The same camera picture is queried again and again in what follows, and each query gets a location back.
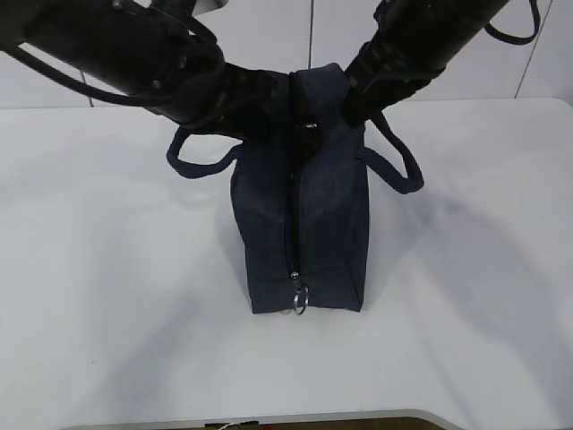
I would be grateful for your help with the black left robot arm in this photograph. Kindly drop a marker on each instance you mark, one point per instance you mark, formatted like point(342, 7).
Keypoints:
point(157, 57)

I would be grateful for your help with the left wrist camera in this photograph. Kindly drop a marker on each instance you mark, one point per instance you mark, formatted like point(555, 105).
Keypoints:
point(206, 6)

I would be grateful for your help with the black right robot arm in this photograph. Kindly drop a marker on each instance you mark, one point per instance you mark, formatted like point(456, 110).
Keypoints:
point(412, 46)

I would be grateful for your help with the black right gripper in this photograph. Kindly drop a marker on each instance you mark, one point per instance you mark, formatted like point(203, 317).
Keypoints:
point(379, 77)

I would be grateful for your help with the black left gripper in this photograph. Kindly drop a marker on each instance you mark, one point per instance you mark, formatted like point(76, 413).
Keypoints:
point(243, 105)

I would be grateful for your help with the dark blue lunch bag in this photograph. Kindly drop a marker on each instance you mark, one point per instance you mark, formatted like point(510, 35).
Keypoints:
point(301, 197)

